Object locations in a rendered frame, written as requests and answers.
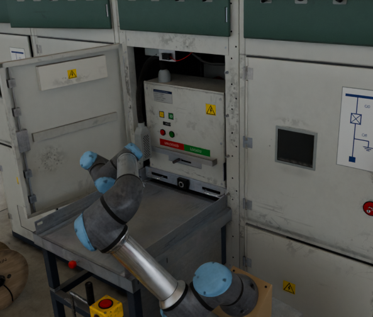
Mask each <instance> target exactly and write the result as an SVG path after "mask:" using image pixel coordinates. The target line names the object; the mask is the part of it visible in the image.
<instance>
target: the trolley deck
mask: <svg viewBox="0 0 373 317"><path fill-rule="evenodd" d="M144 185H145V187H144V189H143V197H142V201H141V203H140V206H139V208H138V210H137V212H136V213H135V215H134V216H133V217H132V219H131V220H130V221H129V222H127V223H126V225H127V226H128V233H129V235H130V236H131V237H132V238H134V239H135V240H136V241H137V242H138V243H139V244H140V245H141V246H142V247H143V248H144V249H145V248H147V247H148V246H149V245H151V244H152V243H154V242H156V241H157V240H158V239H160V238H162V237H163V236H164V235H166V234H168V233H169V232H170V231H172V230H173V229H175V228H177V227H178V226H179V225H181V224H183V223H184V222H185V221H187V220H188V219H190V218H192V217H193V216H194V215H196V214H198V213H199V212H200V211H202V210H203V209H205V208H207V207H208V206H209V205H211V204H212V203H209V202H206V201H202V200H200V199H196V198H193V197H190V196H187V195H183V194H180V193H178V192H174V191H170V190H168V189H164V188H161V187H158V186H155V185H152V184H148V183H146V184H144ZM74 221H75V220H74ZM74 221H71V222H70V223H68V224H66V225H64V226H62V227H60V228H59V229H57V230H55V231H53V232H51V233H49V234H47V235H45V236H43V237H40V236H38V235H36V231H34V232H32V233H33V239H34V243H35V244H36V245H38V246H40V247H42V248H44V249H45V250H48V251H49V252H52V253H54V254H55V255H58V256H59V257H62V258H63V259H65V260H68V261H71V260H74V261H77V260H79V262H78V263H77V265H78V266H79V267H82V268H83V269H86V270H88V271H89V272H92V273H93V274H95V275H97V276H99V277H101V278H103V279H105V280H107V281H109V282H111V283H113V284H115V285H117V286H119V287H121V288H123V289H125V290H127V291H129V292H131V293H135V292H136V291H137V290H139V289H140V288H141V287H143V284H142V283H141V282H139V281H138V280H137V279H136V278H135V277H134V276H133V275H131V276H130V277H129V278H127V279H125V278H124V277H122V276H120V274H121V273H122V272H124V271H125V270H124V267H123V266H122V265H121V264H120V263H119V262H118V261H117V260H116V259H115V258H114V257H113V256H112V255H111V254H110V253H101V252H100V251H99V250H98V249H97V250H96V251H94V252H92V251H90V250H88V249H87V248H86V247H85V246H83V244H82V243H81V242H80V240H79V239H78V237H77V235H76V233H75V230H74ZM230 221H231V209H228V208H226V209H225V210H224V211H222V212H221V213H220V214H218V215H216V216H215V217H214V218H212V219H211V220H209V221H208V222H207V223H205V224H204V225H203V226H201V227H199V228H198V229H197V230H195V231H194V232H192V233H191V234H190V235H188V236H187V237H185V238H184V239H183V240H181V241H180V242H178V243H177V244H175V245H174V246H173V247H171V248H170V249H168V250H167V251H166V252H164V253H163V254H162V255H160V256H158V257H157V258H156V259H155V260H156V261H157V262H158V263H159V264H160V265H161V266H162V267H163V268H164V269H167V268H168V267H170V266H171V265H172V264H173V263H175V262H176V261H178V260H179V259H180V258H181V257H183V256H185V254H187V253H188V252H190V251H191V250H192V249H194V248H195V247H196V246H198V245H199V244H200V243H202V242H203V241H205V239H207V238H208V237H210V236H211V235H212V234H213V233H215V232H216V231H218V230H219V229H220V228H222V227H223V226H225V225H226V224H227V223H228V222H230Z"/></svg>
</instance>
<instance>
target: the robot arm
mask: <svg viewBox="0 0 373 317"><path fill-rule="evenodd" d="M142 157H143V154H142V152H141V150H140V149H139V148H138V147H137V146H136V145H135V144H134V143H129V144H127V146H125V147H123V149H122V150H121V151H119V152H118V153H117V154H116V155H115V156H114V157H113V158H112V159H111V160H108V159H106V158H104V157H102V156H100V155H98V154H97V153H94V152H92V151H87V152H85V153H84V154H83V155H82V157H81V159H80V165H81V167H82V168H84V169H85V170H88V171H89V173H90V175H91V177H92V179H93V181H94V185H95V186H96V188H97V190H98V191H99V192H100V193H102V194H103V195H102V196H101V197H100V198H99V199H98V200H97V201H95V202H94V203H93V204H92V205H90V206H89V207H88V208H87V209H86V210H85V211H83V212H82V214H81V215H80V216H79V217H78V218H77V219H76V220H75V221H74V230H75V233H76V235H77V237H78V239H79V240H80V242H81V243H82V244H83V246H85V247H86V248H87V249H88V250H90V251H92V252H94V251H96V250H97V249H98V250H99V251H100V252H101V253H110V254H111V255H112V256H113V257H114V258H115V259H116V260H117V261H118V262H119V263H120V264H121V265H122V266H123V267H124V268H125V269H126V270H127V271H128V272H130V273H131V274H132V275H133V276H134V277H135V278H136V279H137V280H138V281H139V282H141V283H142V284H143V285H144V286H145V287H146V288H147V289H148V290H149V291H150V292H151V293H152V294H153V295H154V296H155V297H156V298H157V299H158V300H159V306H160V314H161V315H162V317H205V316H207V315H208V314H209V313H210V312H212V310H214V309H215V308H216V307H217V306H220V308H221V309H222V310H223V311H224V312H225V313H226V314H228V315H230V316H232V317H243V316H246V315H248V314H249V313H250V312H251V311H252V310H253V309H254V307H255V306H256V304H257V301H258V298H259V291H258V288H257V285H256V283H255V282H254V281H253V279H251V278H250V277H249V276H247V275H245V274H236V273H234V272H232V271H231V270H230V269H229V268H227V267H226V266H224V265H222V264H219V263H217V262H207V263H205V264H203V265H201V266H200V267H199V268H198V269H197V270H196V271H195V273H194V277H193V281H192V282H191V283H190V284H188V285H187V284H186V283H185V282H184V281H182V280H179V281H177V280H175V279H174V278H173V277H172V276H171V275H170V274H169V273H168V272H167V271H166V270H165V269H164V268H163V267H162V266H161V265H160V264H159V263H158V262H157V261H156V260H155V259H154V258H153V257H152V256H151V255H150V254H149V253H148V252H147V251H146V250H145V249H144V248H143V247H142V246H141V245H140V244H139V243H138V242H137V241H136V240H135V239H134V238H132V237H131V236H130V235H129V233H128V226H127V225H126V223H127V222H129V221H130V220H131V219H132V217H133V216H134V215H135V213H136V212H137V210H138V208H139V206H140V203H141V201H142V197H143V189H144V187H145V185H144V184H146V183H144V182H143V181H142V180H141V178H142V177H141V178H140V176H139V175H138V164H137V162H138V161H139V160H140V159H141V158H142Z"/></svg>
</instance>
